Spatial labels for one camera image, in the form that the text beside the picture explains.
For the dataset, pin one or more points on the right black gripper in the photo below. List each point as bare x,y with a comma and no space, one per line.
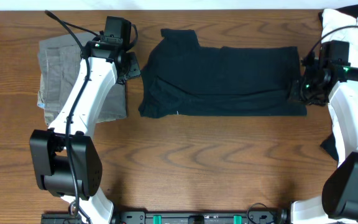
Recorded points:
294,94

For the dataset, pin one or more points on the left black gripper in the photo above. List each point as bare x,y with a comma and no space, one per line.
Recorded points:
135,71

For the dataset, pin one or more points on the black t-shirt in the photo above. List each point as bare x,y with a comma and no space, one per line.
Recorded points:
182,77

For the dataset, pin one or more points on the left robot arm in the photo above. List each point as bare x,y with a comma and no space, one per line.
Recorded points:
65,160

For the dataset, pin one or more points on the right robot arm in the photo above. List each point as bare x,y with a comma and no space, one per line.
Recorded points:
333,81

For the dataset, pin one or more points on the black garment under white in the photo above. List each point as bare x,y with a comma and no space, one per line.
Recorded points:
329,145

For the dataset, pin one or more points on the folded grey khaki pants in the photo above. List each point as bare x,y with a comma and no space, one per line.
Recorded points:
59,60

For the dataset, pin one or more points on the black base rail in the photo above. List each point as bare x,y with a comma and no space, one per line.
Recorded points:
253,216

